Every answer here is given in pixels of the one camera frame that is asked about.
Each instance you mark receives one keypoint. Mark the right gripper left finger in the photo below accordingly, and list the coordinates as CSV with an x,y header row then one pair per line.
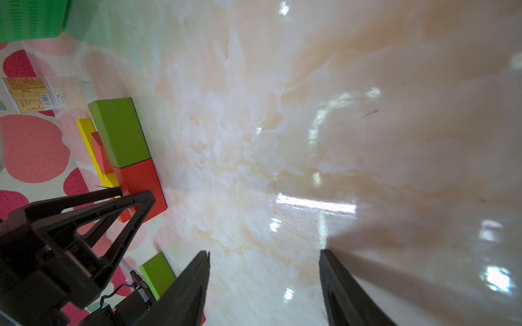
x,y
184,301

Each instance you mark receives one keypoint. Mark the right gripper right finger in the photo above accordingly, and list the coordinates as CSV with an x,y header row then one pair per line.
x,y
345,300

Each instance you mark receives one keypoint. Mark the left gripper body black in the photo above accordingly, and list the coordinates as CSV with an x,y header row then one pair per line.
x,y
34,295

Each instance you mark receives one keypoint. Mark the red block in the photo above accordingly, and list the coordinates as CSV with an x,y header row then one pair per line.
x,y
101,156
139,177

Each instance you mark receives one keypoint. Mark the green block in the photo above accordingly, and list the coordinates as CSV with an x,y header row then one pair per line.
x,y
119,128
158,274

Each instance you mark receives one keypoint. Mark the yellow block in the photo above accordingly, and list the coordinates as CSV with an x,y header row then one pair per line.
x,y
86,128
107,179

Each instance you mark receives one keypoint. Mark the green plastic basket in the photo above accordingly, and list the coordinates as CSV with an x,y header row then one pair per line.
x,y
23,20

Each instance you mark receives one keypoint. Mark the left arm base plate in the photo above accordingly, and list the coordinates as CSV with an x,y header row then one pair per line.
x,y
129,311

